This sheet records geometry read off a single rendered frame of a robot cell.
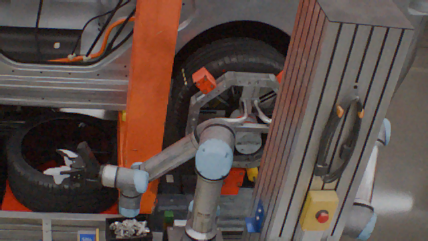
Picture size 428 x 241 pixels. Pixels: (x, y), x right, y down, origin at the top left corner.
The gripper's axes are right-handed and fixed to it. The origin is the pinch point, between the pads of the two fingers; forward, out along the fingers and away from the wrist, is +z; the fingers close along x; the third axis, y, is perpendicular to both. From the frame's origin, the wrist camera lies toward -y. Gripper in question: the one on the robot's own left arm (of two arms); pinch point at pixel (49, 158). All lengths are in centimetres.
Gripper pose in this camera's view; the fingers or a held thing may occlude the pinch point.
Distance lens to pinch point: 232.8
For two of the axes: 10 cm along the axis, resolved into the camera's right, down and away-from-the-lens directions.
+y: -1.5, 8.7, 4.7
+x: 0.8, -4.7, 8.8
